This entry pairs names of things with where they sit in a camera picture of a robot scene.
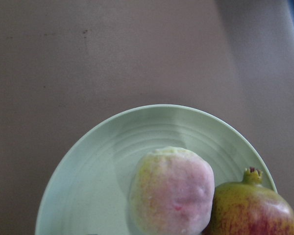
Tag red green pomegranate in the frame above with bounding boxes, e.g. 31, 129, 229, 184
202, 167, 294, 235

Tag green plate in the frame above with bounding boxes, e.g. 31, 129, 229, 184
35, 104, 276, 235

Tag pale pink peach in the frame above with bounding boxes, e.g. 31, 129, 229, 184
129, 147, 215, 235

